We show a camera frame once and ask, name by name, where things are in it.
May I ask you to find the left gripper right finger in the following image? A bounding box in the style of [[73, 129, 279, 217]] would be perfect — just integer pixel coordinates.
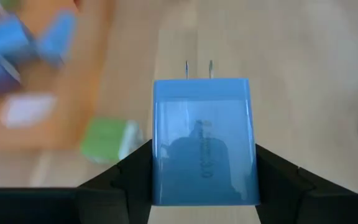
[[255, 143, 358, 224]]

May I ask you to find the translucent orange bin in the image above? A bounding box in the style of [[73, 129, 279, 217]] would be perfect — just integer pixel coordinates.
[[0, 0, 117, 151]]

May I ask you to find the blue wall charger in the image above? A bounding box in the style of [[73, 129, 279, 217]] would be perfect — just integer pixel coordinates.
[[0, 14, 37, 97], [37, 11, 77, 68], [152, 60, 260, 207]]

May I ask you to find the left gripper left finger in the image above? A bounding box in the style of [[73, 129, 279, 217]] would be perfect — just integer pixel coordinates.
[[76, 139, 154, 224]]

